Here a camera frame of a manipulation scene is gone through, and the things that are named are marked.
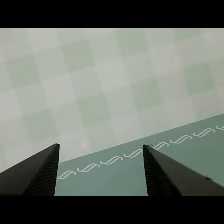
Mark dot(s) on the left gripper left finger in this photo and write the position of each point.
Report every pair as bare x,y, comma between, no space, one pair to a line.
36,176

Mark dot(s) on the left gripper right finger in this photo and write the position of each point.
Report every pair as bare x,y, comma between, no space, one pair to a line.
170,180

